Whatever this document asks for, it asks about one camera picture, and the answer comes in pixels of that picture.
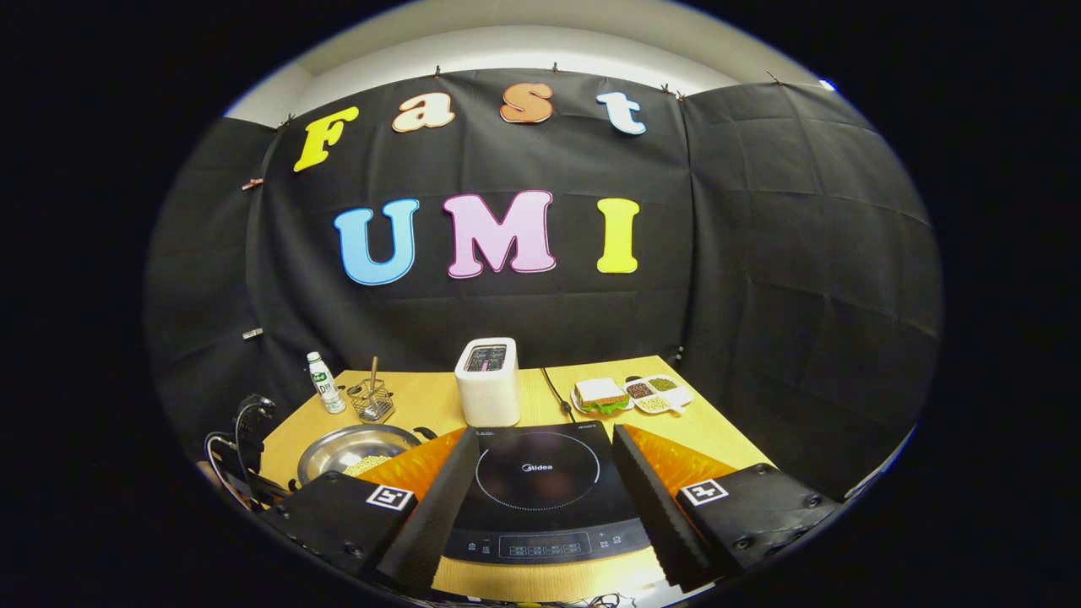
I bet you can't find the white toaster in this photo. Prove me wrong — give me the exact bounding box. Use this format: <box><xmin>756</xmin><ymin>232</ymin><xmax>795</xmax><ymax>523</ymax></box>
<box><xmin>454</xmin><ymin>338</ymin><xmax>521</xmax><ymax>428</ymax></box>

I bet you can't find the black induction cooktop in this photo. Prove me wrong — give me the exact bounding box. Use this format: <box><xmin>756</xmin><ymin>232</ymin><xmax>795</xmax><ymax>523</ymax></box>
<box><xmin>443</xmin><ymin>422</ymin><xmax>651</xmax><ymax>565</ymax></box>

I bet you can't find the white divided dish of beans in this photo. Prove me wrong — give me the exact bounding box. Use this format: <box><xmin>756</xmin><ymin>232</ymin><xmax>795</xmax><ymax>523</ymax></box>
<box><xmin>623</xmin><ymin>374</ymin><xmax>693</xmax><ymax>416</ymax></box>

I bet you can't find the steel pot with black handles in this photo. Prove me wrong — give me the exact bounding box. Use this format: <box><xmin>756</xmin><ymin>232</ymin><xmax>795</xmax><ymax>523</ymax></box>
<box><xmin>296</xmin><ymin>424</ymin><xmax>438</xmax><ymax>486</ymax></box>

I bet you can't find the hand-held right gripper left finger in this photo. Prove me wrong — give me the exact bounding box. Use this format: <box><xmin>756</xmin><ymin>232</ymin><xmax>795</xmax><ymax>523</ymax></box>
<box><xmin>258</xmin><ymin>426</ymin><xmax>482</xmax><ymax>596</ymax></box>

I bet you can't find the white bottle with green label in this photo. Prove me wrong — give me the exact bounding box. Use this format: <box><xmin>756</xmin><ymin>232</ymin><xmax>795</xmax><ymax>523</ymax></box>
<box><xmin>307</xmin><ymin>351</ymin><xmax>347</xmax><ymax>415</ymax></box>

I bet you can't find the black power cable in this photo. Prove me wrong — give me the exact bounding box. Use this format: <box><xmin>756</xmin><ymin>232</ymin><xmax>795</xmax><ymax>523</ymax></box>
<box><xmin>540</xmin><ymin>366</ymin><xmax>575</xmax><ymax>423</ymax></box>

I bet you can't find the wire mesh utensil basket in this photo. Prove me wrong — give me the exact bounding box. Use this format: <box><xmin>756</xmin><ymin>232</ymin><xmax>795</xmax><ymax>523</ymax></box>
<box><xmin>347</xmin><ymin>378</ymin><xmax>395</xmax><ymax>424</ymax></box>

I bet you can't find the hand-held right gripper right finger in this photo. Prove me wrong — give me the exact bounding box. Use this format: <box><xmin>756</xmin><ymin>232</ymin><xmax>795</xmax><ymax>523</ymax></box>
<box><xmin>611</xmin><ymin>424</ymin><xmax>845</xmax><ymax>592</ymax></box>

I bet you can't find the sandwich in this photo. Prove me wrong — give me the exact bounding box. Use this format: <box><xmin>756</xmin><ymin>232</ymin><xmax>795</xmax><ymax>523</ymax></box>
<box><xmin>574</xmin><ymin>377</ymin><xmax>630</xmax><ymax>415</ymax></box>

